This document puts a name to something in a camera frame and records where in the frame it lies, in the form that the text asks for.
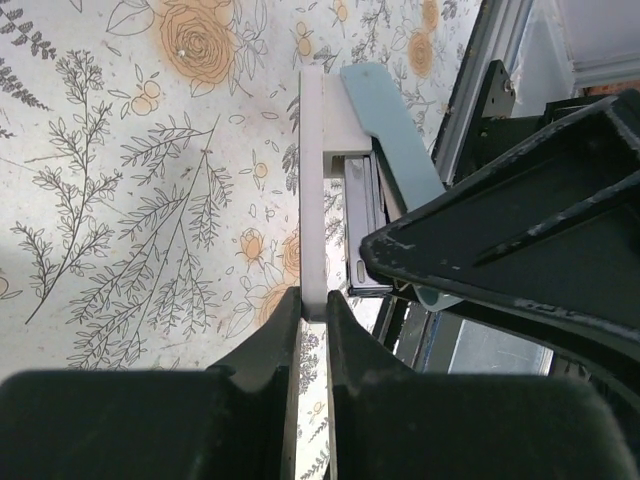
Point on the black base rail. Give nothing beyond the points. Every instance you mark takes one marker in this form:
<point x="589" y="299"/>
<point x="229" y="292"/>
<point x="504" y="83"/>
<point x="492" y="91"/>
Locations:
<point x="444" y="342"/>

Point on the floral table mat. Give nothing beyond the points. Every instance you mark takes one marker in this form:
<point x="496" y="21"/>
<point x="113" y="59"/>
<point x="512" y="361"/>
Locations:
<point x="150" y="164"/>

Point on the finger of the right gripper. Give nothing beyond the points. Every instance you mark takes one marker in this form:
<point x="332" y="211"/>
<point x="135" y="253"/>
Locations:
<point x="549" y="229"/>

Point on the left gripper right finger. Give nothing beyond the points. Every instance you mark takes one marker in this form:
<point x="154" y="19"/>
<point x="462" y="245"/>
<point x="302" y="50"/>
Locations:
<point x="391" y="422"/>

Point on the light blue stapler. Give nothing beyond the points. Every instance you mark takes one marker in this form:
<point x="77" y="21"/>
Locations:
<point x="345" y="114"/>

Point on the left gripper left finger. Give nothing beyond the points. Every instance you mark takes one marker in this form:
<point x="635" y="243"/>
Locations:
<point x="235" y="419"/>

